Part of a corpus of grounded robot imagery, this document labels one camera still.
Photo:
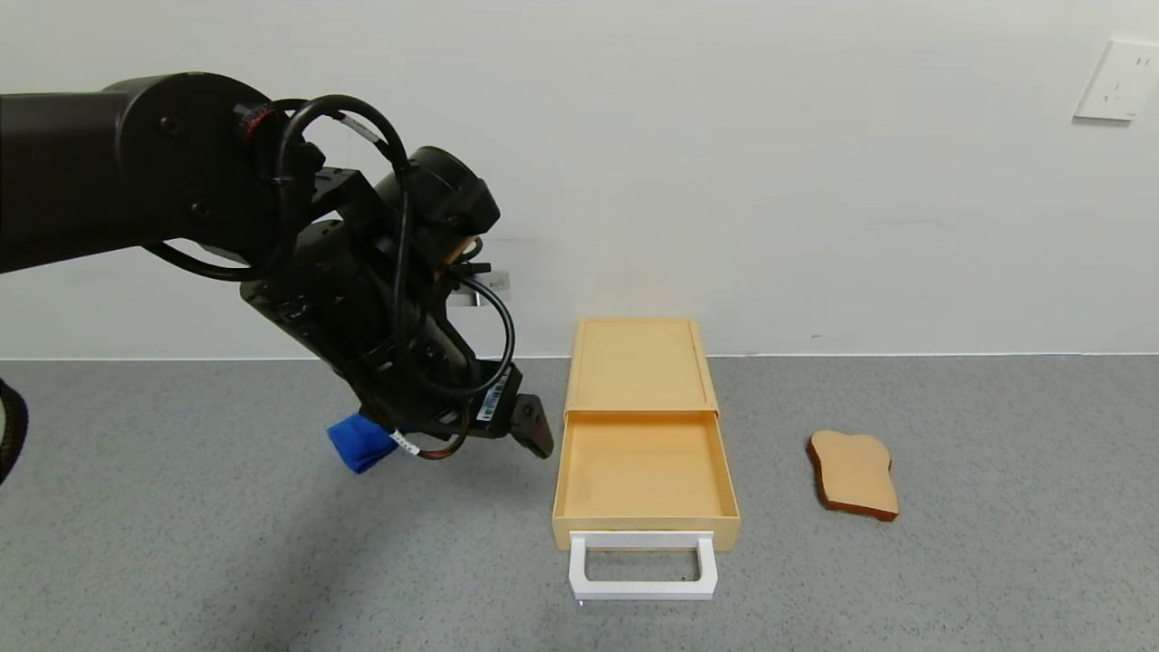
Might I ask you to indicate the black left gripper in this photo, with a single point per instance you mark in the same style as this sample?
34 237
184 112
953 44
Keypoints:
490 404

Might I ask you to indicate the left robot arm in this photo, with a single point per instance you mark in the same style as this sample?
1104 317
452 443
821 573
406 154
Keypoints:
136 172

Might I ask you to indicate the blue folded cloth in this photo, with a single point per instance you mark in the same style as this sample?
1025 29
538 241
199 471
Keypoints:
360 444

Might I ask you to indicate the toy bread slice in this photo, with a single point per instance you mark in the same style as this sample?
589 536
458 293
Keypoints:
856 475

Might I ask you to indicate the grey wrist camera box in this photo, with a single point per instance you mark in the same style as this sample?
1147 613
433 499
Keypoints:
493 285

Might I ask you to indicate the white wall outlet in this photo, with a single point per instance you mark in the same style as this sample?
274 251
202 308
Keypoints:
1121 81

